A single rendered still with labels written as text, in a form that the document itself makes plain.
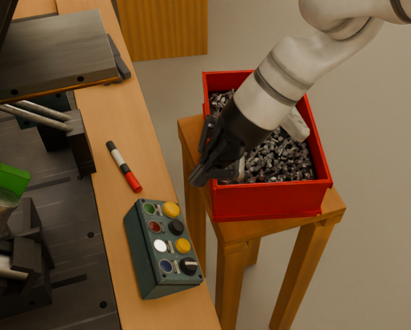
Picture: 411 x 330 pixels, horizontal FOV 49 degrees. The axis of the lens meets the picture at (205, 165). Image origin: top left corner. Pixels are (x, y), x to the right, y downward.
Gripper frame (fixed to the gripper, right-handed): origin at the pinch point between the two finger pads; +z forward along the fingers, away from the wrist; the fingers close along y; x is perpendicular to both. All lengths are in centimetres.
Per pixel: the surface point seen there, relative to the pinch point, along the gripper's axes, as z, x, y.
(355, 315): 51, 103, 2
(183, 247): 8.4, -0.3, 7.5
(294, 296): 37, 58, 1
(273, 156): -0.2, 21.4, -9.1
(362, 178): 31, 130, -50
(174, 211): 8.3, 0.1, 0.5
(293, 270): 28, 50, -1
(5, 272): 19.3, -23.1, 5.7
